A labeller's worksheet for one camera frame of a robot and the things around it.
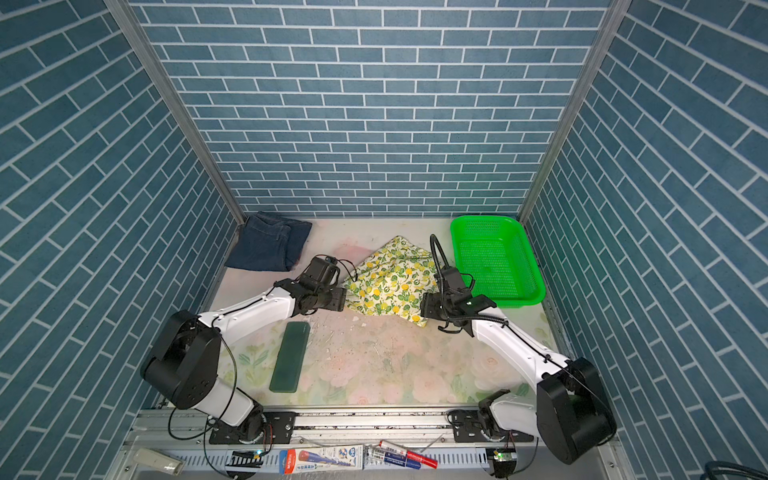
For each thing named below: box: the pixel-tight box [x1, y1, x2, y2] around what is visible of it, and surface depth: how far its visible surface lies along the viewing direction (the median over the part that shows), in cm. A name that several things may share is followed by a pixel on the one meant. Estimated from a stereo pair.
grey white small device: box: [133, 448, 185, 476], surface depth 68 cm
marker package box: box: [279, 444, 364, 475], surface depth 70 cm
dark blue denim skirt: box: [224, 211, 313, 271], surface depth 107 cm
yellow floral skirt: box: [343, 235, 438, 328], surface depth 98 cm
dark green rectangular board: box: [269, 321, 311, 393], surface depth 86 cm
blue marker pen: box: [367, 448, 422, 470], surface depth 70 cm
